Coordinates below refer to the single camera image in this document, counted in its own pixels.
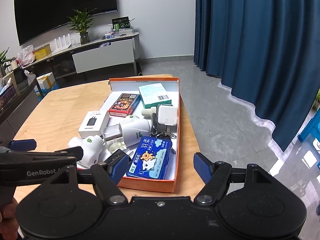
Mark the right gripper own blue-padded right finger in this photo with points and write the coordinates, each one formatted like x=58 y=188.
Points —
x=215 y=177

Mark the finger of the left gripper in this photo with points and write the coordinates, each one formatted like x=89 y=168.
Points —
x=18 y=145
x=76 y=152

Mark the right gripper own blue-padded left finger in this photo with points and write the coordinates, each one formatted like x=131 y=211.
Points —
x=106 y=179

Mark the white plug-in night light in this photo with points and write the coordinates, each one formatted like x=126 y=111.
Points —
x=92 y=146

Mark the white charger packaging box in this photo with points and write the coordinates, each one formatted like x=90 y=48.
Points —
x=93 y=123

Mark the clear glass perfume bottle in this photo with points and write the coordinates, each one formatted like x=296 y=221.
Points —
x=113 y=139

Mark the blue dental floss box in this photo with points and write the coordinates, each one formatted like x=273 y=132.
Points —
x=150 y=159

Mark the white mosquito repellent plug heater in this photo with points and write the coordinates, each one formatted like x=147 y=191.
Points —
x=133 y=129

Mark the black car key fob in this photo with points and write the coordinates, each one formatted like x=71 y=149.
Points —
x=160 y=132

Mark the white usb wall charger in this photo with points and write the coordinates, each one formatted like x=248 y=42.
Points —
x=167 y=116

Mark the black usb wall charger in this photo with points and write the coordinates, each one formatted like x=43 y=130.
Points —
x=117 y=157

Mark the person's left hand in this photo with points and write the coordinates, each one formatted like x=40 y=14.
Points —
x=9 y=225

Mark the black glass side table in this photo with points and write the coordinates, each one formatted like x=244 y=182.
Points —
x=17 y=110

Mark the purple patterned storage box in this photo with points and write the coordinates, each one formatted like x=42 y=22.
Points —
x=7 y=95

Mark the blue plastic bag on floor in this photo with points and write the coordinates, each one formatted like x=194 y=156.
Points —
x=46 y=91

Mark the red playing card box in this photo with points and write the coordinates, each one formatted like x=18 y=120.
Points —
x=125 y=105

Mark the white yellow carton on floor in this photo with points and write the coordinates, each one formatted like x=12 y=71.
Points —
x=46 y=80

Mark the orange white cardboard box lid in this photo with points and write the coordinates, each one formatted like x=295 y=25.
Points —
x=130 y=85

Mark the white plastic bag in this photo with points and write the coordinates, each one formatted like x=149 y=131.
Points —
x=26 y=56

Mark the teal cardboard box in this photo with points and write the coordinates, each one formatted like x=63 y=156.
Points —
x=153 y=95

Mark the large leafy plant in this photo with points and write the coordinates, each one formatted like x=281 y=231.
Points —
x=3 y=61

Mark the yellow box on console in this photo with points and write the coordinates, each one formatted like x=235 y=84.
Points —
x=42 y=52

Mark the white wifi router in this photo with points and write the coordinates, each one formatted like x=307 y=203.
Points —
x=62 y=43

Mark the white black tv console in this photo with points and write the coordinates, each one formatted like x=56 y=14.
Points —
x=122 y=49

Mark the green potted plant glass vase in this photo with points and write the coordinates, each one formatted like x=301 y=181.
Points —
x=81 y=22

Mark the black framed sign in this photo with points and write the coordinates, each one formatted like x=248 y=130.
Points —
x=121 y=23

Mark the blue curtain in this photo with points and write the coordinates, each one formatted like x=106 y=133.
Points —
x=267 y=52

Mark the black wall television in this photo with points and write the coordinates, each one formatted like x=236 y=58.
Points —
x=36 y=17

